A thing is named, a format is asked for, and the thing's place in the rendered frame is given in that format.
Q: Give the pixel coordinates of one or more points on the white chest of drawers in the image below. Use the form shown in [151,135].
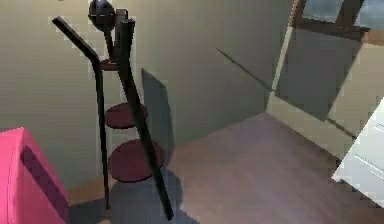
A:
[366,160]

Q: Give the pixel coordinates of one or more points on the dark framed window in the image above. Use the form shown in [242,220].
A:
[333,15]

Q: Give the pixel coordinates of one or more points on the black stand with round shelves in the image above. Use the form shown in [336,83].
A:
[100,100]

